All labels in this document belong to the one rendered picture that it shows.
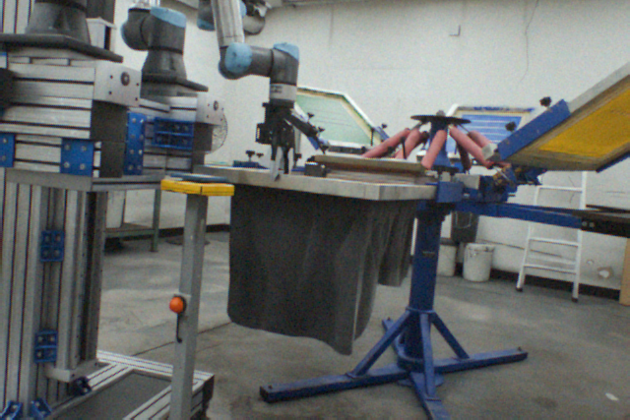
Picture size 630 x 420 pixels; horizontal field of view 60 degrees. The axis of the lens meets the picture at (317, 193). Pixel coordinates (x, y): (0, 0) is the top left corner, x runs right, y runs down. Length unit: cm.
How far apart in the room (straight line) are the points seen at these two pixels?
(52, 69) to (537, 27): 534
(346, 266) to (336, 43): 555
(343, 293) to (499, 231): 465
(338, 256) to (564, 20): 500
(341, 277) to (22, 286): 90
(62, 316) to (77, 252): 19
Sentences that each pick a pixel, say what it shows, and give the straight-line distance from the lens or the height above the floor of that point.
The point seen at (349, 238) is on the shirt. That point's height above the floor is 84.
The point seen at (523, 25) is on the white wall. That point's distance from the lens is 625.
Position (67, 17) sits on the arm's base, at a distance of 148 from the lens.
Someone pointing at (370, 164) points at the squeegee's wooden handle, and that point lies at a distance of 194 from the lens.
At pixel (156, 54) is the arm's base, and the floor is 133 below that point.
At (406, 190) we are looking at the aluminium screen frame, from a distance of 151.
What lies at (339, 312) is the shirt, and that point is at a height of 63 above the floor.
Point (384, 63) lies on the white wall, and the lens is 657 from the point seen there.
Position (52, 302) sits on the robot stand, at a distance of 179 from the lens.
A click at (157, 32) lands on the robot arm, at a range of 190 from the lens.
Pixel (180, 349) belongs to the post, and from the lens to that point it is 146.
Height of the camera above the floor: 102
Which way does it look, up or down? 3 degrees down
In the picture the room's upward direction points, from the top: 5 degrees clockwise
